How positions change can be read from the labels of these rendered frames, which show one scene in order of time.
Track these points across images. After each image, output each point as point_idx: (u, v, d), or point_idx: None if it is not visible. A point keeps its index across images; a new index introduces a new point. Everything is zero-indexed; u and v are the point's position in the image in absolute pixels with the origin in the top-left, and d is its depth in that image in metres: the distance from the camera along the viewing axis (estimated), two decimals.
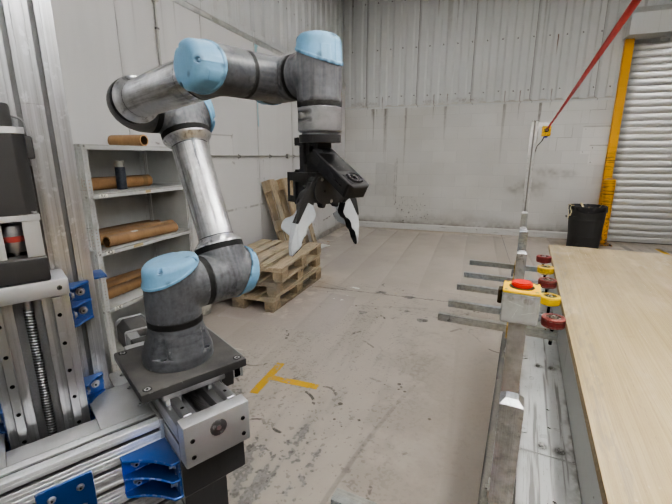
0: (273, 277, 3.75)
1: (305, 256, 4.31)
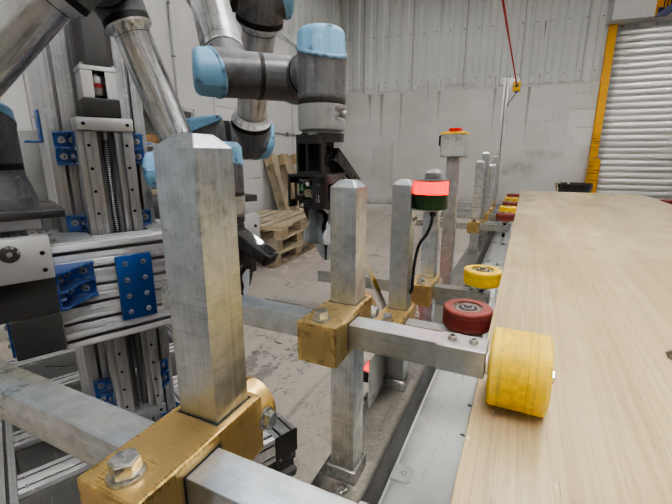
0: (274, 235, 4.07)
1: (304, 221, 4.62)
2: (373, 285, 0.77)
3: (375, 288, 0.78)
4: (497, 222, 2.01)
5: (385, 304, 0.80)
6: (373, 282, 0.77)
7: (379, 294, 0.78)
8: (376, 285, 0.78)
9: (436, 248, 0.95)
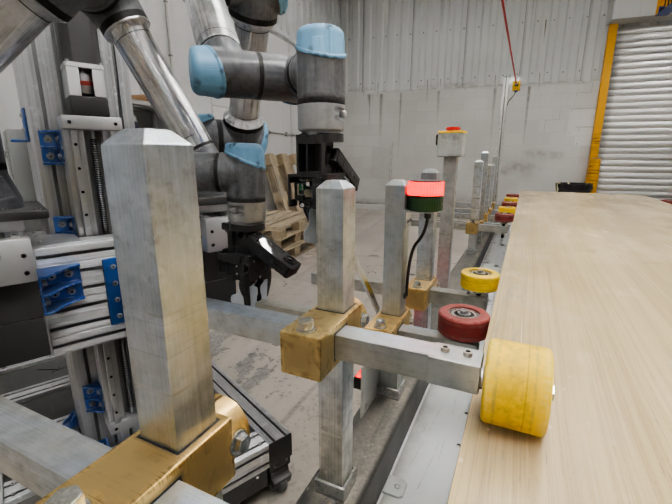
0: (272, 236, 4.04)
1: (302, 221, 4.60)
2: (366, 289, 0.74)
3: (368, 292, 0.75)
4: (496, 223, 1.98)
5: (378, 309, 0.77)
6: (366, 286, 0.74)
7: (372, 299, 0.75)
8: (369, 289, 0.75)
9: (432, 250, 0.92)
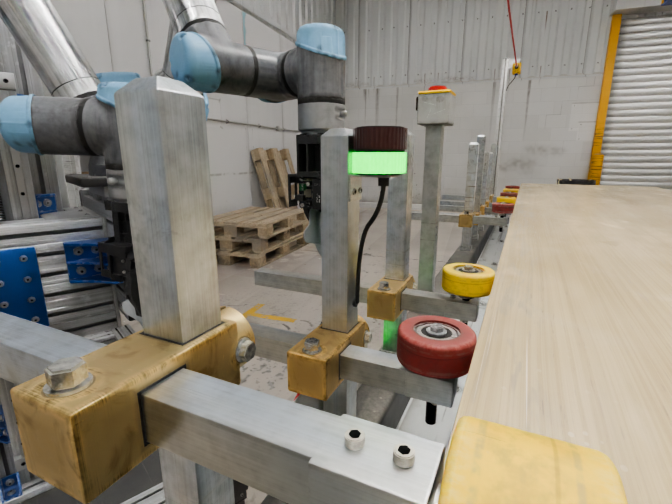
0: (258, 233, 3.81)
1: (291, 218, 4.37)
2: None
3: None
4: (494, 216, 1.76)
5: None
6: None
7: None
8: None
9: (406, 241, 0.69)
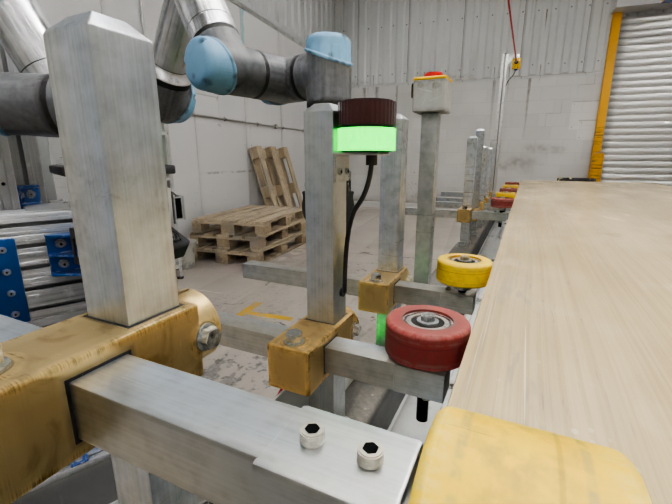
0: (256, 231, 3.78)
1: (289, 216, 4.34)
2: None
3: None
4: (493, 211, 1.73)
5: None
6: None
7: None
8: None
9: (400, 230, 0.66)
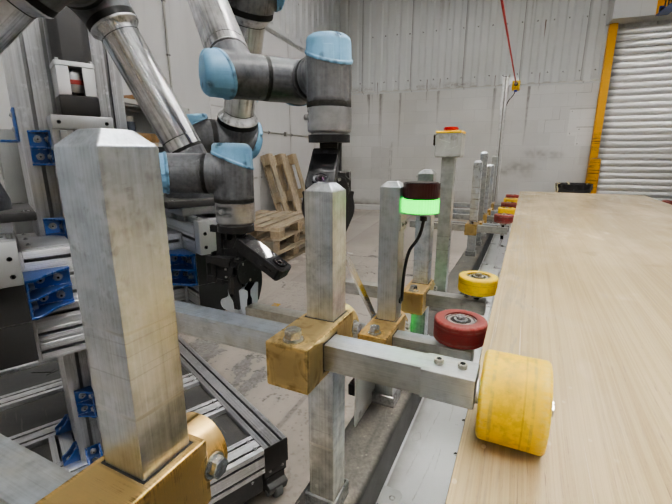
0: (271, 236, 4.02)
1: (301, 221, 4.58)
2: (361, 294, 0.72)
3: (363, 297, 0.73)
4: (495, 224, 1.96)
5: (374, 314, 0.75)
6: (361, 291, 0.72)
7: (367, 304, 0.73)
8: (365, 294, 0.73)
9: (429, 253, 0.90)
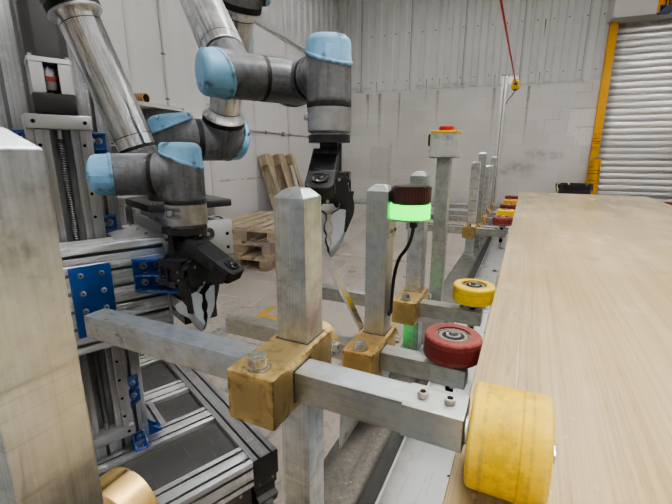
0: (267, 237, 3.97)
1: None
2: (348, 305, 0.67)
3: (350, 309, 0.68)
4: (494, 226, 1.91)
5: (362, 326, 0.70)
6: (347, 302, 0.67)
7: (355, 316, 0.68)
8: (351, 305, 0.68)
9: (423, 260, 0.85)
